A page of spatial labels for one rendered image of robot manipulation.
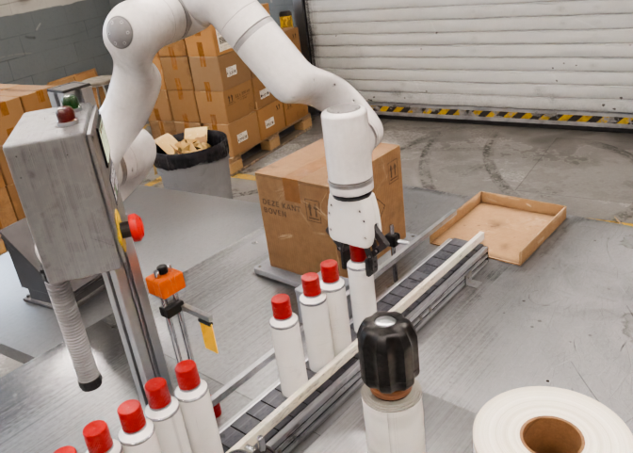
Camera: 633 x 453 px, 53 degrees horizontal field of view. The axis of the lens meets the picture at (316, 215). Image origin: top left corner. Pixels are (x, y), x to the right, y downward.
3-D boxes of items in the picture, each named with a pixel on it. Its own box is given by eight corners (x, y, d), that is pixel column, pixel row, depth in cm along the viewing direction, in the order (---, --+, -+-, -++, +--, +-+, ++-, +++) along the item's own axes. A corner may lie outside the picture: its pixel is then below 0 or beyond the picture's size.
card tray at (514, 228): (520, 266, 159) (520, 251, 158) (430, 243, 176) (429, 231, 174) (566, 218, 179) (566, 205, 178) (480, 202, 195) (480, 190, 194)
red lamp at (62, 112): (56, 128, 78) (51, 110, 78) (58, 122, 81) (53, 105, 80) (78, 124, 79) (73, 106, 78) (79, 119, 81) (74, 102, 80)
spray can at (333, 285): (342, 363, 125) (331, 272, 117) (321, 354, 128) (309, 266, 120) (358, 348, 129) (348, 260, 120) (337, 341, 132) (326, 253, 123)
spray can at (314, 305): (324, 379, 121) (311, 286, 113) (304, 369, 125) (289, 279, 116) (341, 364, 125) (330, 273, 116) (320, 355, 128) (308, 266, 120)
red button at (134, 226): (116, 223, 83) (139, 218, 83) (117, 212, 86) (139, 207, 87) (123, 249, 84) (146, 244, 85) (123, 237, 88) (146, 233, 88)
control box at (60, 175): (48, 286, 82) (0, 146, 74) (61, 233, 97) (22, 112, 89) (128, 267, 84) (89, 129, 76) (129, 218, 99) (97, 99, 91)
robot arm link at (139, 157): (55, 201, 156) (79, 136, 141) (107, 171, 170) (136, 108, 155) (90, 234, 155) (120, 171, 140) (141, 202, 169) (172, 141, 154)
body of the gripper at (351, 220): (317, 189, 121) (324, 241, 126) (361, 199, 115) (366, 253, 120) (342, 175, 126) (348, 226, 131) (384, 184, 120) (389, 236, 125)
